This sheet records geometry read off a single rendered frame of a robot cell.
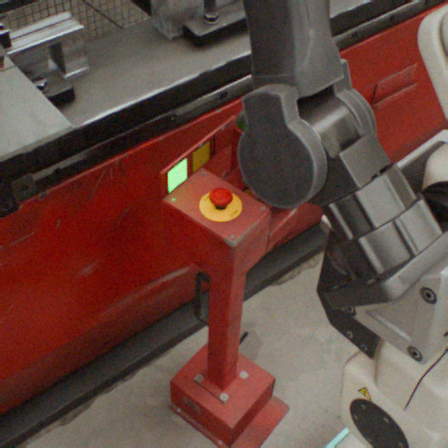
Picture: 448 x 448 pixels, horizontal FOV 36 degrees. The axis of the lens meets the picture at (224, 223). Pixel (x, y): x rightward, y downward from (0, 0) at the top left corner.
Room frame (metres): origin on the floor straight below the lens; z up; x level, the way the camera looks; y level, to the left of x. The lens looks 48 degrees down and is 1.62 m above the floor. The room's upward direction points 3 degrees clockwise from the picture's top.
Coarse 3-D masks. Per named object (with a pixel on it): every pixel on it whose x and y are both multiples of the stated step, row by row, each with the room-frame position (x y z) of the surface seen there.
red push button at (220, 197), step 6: (210, 192) 0.80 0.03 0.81; (216, 192) 0.79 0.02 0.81; (222, 192) 0.79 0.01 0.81; (228, 192) 0.79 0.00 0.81; (210, 198) 0.78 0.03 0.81; (216, 198) 0.78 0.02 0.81; (222, 198) 0.78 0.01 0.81; (228, 198) 0.78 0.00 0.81; (216, 204) 0.77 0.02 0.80; (222, 204) 0.77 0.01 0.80
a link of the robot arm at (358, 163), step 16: (320, 96) 0.46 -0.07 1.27; (304, 112) 0.43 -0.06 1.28; (320, 112) 0.43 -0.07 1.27; (336, 112) 0.44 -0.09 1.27; (320, 128) 0.41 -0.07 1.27; (336, 128) 0.42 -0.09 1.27; (352, 128) 0.44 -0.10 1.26; (336, 144) 0.41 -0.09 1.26; (352, 144) 0.41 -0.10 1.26; (368, 144) 0.42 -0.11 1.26; (336, 160) 0.39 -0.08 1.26; (352, 160) 0.39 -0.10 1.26; (368, 160) 0.40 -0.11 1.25; (384, 160) 0.41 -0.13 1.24; (336, 176) 0.39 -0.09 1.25; (352, 176) 0.38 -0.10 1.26; (368, 176) 0.39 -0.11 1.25; (320, 192) 0.39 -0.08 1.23; (336, 192) 0.38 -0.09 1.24
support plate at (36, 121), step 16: (0, 80) 0.82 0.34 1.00; (16, 80) 0.82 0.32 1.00; (0, 96) 0.78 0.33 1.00; (16, 96) 0.78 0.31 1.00; (32, 96) 0.78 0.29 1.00; (0, 112) 0.74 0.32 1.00; (16, 112) 0.74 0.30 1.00; (32, 112) 0.75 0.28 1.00; (48, 112) 0.75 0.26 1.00; (0, 128) 0.71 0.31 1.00; (16, 128) 0.71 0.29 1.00; (32, 128) 0.71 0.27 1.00; (48, 128) 0.71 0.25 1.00; (64, 128) 0.72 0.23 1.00; (0, 144) 0.68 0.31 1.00; (16, 144) 0.68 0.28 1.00; (32, 144) 0.68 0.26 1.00; (0, 160) 0.65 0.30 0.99
